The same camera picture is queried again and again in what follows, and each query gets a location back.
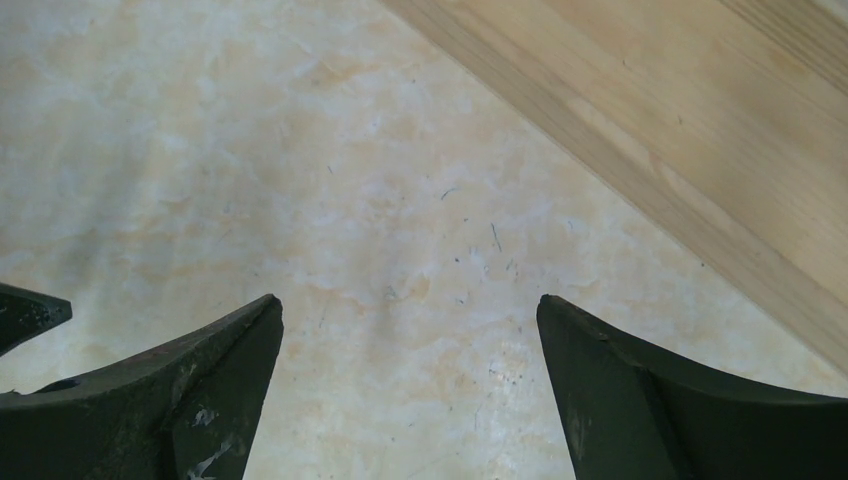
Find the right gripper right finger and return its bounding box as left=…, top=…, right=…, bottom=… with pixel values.
left=536, top=295, right=847, bottom=479

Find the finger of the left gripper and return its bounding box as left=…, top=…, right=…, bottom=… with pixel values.
left=1, top=283, right=72, bottom=355

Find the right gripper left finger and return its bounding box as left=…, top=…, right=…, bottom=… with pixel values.
left=1, top=294, right=284, bottom=479

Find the wooden hanger rack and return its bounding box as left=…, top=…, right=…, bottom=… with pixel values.
left=390, top=0, right=847, bottom=370

